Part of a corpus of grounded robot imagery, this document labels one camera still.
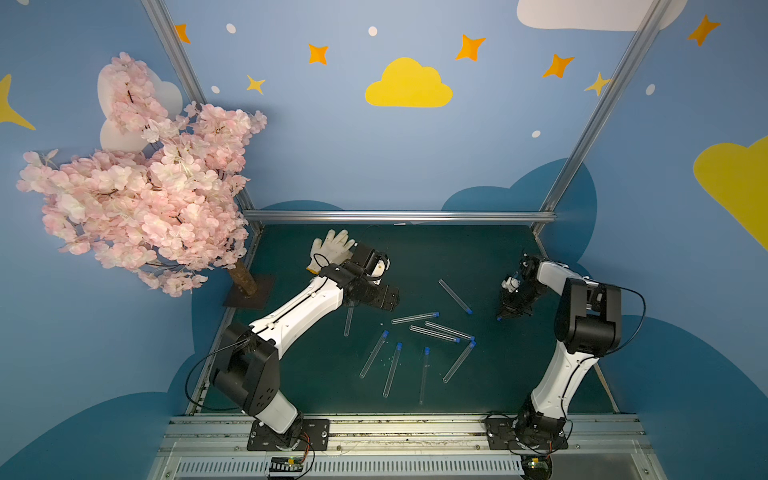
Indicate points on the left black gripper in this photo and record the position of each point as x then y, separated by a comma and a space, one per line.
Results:
377, 297

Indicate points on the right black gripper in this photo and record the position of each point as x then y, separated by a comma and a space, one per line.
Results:
516, 300

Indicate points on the test tube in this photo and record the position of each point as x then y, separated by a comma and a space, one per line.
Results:
348, 319
459, 361
460, 302
373, 354
392, 370

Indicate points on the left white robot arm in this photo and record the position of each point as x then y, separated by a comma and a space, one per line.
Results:
246, 367

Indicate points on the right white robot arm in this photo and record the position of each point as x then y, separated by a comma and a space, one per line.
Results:
587, 326

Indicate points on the test tube centre horizontal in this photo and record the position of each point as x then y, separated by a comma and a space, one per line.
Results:
416, 317

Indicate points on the test tube middle lower diagonal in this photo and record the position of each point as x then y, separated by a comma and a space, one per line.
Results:
434, 334

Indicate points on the test tube diagonal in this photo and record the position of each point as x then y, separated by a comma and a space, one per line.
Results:
448, 330
434, 334

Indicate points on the test tube middle upper diagonal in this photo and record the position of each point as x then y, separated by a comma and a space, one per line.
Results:
448, 330

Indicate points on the test tube lower vertical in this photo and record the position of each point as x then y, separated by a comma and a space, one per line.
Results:
424, 374

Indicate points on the white cotton work glove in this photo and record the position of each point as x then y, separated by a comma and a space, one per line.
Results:
335, 248

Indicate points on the black square tree base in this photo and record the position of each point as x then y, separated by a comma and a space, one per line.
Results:
238, 297

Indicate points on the right small circuit board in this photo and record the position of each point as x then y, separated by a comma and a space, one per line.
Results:
536, 468

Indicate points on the small circuit board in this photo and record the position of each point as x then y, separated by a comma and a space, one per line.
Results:
285, 467
536, 468

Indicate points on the left small circuit board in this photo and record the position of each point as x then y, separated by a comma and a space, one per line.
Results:
285, 467

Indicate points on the pink cherry blossom tree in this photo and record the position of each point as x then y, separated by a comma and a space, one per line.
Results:
169, 217

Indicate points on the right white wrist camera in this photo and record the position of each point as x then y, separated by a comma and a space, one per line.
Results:
512, 283

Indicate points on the aluminium frame right post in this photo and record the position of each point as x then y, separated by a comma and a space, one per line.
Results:
633, 56

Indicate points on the aluminium frame post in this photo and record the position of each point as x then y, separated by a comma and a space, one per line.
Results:
633, 56
162, 23

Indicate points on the aluminium frame left post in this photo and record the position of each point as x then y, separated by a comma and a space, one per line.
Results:
162, 23

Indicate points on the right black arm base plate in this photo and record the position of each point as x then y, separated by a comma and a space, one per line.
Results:
501, 433

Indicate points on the aluminium frame back bar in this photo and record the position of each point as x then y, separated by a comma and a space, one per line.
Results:
397, 217

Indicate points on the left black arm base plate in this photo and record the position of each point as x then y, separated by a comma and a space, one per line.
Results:
302, 433

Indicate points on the aluminium mounting rail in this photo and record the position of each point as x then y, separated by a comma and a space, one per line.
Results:
429, 446

